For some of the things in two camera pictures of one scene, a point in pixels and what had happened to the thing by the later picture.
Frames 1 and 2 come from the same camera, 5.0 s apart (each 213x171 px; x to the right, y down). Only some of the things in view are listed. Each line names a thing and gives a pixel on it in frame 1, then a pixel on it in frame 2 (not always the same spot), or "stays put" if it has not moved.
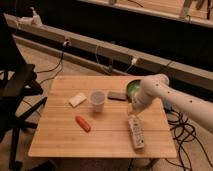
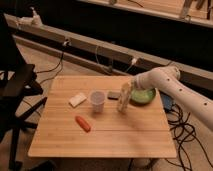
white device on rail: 33,21 stays put
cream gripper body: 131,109 to 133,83
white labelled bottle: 137,131 to 124,99
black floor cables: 183,132 stays put
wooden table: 87,116 stays put
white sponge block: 77,100 stays put
